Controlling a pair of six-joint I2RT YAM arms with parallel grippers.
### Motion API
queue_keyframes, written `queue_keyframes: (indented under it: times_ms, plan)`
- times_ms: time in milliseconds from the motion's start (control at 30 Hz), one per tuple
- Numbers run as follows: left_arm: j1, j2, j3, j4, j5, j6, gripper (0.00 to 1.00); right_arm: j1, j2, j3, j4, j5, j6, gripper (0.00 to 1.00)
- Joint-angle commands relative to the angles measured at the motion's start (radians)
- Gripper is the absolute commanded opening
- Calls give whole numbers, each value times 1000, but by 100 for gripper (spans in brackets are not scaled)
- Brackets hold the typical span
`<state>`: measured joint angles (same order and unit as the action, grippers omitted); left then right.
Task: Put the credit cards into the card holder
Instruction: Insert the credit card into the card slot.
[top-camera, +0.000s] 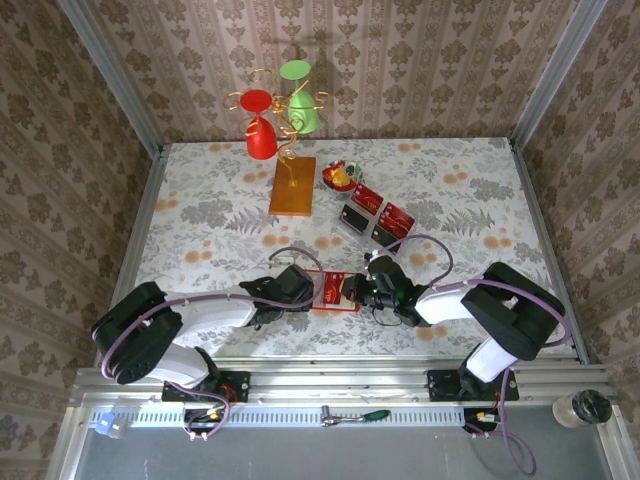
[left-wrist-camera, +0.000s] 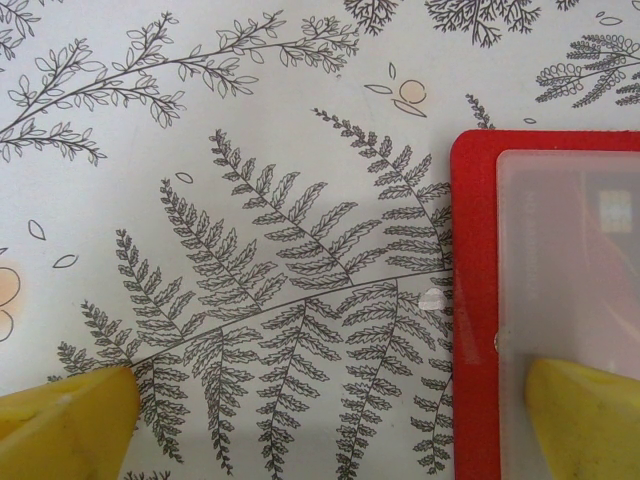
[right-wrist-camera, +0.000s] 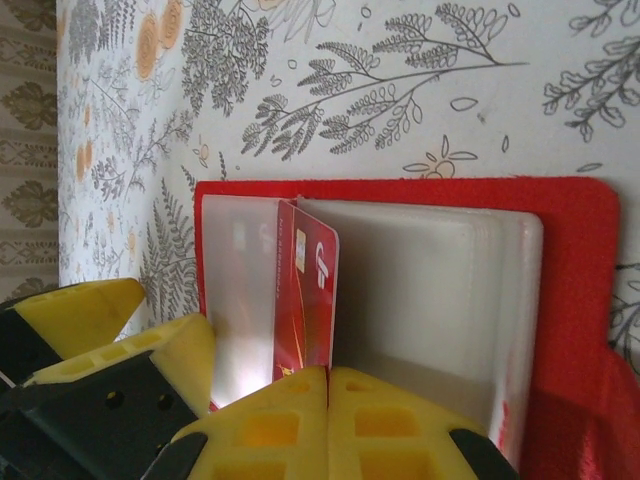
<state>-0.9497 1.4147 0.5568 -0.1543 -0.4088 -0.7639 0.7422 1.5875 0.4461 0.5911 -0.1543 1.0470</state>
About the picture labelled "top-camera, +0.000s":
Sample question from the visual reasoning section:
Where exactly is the red VIP card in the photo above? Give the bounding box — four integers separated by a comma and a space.
323, 271, 347, 307
382, 201, 417, 225
349, 182, 386, 212
377, 213, 414, 237

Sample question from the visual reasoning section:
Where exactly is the black card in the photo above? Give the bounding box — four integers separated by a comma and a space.
370, 225, 401, 250
339, 203, 370, 234

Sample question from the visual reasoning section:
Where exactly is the small patterned bowl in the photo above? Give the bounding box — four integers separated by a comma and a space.
321, 159, 366, 195

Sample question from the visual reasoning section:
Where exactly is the floral patterned table cover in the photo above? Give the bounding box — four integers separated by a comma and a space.
107, 138, 576, 359

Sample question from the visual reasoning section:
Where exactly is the red goblet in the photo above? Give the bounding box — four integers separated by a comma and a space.
239, 88, 279, 161

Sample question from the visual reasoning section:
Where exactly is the green goblet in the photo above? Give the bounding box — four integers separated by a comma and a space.
278, 59, 321, 135

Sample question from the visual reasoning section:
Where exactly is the clear cup with dark lid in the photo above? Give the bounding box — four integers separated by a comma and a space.
551, 388, 615, 430

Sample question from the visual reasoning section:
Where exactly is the blue white plug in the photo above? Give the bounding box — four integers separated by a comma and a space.
91, 411, 127, 440

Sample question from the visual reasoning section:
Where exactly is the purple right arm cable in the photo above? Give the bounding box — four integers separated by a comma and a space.
384, 232, 571, 476

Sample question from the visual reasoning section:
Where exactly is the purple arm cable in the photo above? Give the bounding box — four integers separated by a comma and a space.
101, 245, 324, 444
384, 232, 571, 476

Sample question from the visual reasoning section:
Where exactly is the long aluminium base rail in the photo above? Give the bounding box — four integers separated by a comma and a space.
69, 355, 621, 409

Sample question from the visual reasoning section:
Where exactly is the gold wire rack wooden base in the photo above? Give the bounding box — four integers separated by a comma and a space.
222, 67, 334, 217

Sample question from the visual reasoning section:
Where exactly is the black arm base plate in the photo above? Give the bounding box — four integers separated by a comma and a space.
160, 370, 251, 404
427, 368, 520, 403

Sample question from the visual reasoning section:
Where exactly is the ratchet wrench green black handle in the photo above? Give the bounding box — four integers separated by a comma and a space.
320, 405, 393, 429

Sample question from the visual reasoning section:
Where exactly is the white slotted cable duct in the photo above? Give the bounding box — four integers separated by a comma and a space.
88, 410, 501, 429

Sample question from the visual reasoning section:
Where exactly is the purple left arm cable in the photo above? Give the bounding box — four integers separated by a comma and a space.
101, 245, 324, 444

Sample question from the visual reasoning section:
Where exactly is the yellow power connector with wires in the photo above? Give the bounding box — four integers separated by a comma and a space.
182, 407, 229, 444
462, 407, 503, 441

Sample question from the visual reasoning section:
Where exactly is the aluminium table side rail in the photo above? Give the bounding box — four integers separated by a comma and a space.
93, 144, 169, 369
507, 138, 592, 365

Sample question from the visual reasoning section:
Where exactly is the aluminium frame post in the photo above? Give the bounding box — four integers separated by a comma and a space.
55, 0, 165, 157
509, 0, 610, 151

